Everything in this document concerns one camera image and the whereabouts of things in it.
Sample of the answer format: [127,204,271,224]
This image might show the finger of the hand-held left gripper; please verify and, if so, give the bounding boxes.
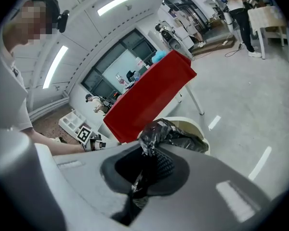
[103,140,122,148]

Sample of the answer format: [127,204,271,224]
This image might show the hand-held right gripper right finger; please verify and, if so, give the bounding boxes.
[155,147,176,184]

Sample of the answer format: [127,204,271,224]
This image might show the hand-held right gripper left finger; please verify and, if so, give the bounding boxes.
[115,148,158,185]

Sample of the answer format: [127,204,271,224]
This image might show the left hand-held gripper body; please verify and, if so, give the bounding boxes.
[76,126,107,153]

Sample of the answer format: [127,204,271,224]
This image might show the black plastic bag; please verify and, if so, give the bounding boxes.
[131,118,210,209]

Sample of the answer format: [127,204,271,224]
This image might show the person's left forearm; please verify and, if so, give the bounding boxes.
[26,128,86,156]

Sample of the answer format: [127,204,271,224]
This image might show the white compartment organizer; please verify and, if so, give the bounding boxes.
[58,109,87,133]

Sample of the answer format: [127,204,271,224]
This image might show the white trash bin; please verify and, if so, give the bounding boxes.
[163,116,211,156]

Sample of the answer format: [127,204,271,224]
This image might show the red tablecloth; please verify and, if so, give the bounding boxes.
[103,49,197,144]

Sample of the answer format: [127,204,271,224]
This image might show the white table leg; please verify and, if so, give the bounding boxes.
[184,82,205,116]

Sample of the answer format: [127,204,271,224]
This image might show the dark framed window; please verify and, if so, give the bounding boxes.
[80,28,158,99]

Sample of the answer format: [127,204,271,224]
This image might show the long ceiling light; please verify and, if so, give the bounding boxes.
[97,0,140,17]
[42,45,69,90]

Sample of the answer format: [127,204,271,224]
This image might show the person's white shirt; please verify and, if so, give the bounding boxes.
[0,49,35,135]

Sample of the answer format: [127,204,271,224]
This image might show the blue fluffy item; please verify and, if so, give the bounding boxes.
[151,51,169,64]

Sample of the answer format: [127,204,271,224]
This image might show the white robot machine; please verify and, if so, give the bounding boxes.
[155,20,196,61]

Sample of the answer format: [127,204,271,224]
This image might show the wooden step platform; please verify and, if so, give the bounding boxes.
[191,32,237,56]

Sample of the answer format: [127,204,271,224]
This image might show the person's head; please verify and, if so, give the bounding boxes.
[2,0,61,55]

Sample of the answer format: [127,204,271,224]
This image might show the table with beige cloth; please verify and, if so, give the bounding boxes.
[247,5,289,64]

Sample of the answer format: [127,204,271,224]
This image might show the white wall pipes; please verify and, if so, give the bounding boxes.
[28,91,70,123]

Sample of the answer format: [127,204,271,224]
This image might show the black head-worn camera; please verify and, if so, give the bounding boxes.
[56,9,70,34]

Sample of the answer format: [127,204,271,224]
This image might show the black floor cable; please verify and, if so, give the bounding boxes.
[224,42,244,58]

